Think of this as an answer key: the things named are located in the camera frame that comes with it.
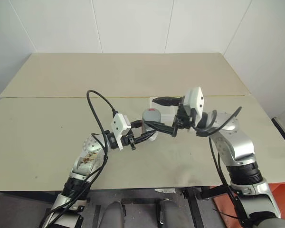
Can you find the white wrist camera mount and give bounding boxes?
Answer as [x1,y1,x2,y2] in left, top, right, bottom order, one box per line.
[182,86,204,120]
[110,114,132,152]

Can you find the clear jar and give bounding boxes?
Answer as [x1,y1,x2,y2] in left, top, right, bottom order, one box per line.
[142,120,158,143]

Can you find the grey cylindrical can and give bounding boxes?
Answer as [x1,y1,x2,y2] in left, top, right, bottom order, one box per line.
[142,108,163,125]

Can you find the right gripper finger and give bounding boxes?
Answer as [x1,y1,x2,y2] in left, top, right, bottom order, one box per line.
[144,121,179,138]
[151,95,184,107]

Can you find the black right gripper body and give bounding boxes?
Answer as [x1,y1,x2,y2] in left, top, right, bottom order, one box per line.
[172,101,197,131]

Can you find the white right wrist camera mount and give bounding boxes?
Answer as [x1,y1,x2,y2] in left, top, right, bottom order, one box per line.
[182,86,204,120]

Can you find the dark rounded shape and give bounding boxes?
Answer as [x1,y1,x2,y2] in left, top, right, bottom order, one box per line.
[156,199,182,228]
[104,200,125,228]

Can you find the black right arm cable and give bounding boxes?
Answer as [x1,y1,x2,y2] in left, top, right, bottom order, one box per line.
[195,106,251,228]

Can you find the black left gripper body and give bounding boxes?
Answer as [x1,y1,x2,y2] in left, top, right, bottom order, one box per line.
[122,127,137,152]

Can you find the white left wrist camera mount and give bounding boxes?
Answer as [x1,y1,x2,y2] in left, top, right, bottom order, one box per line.
[110,114,132,152]

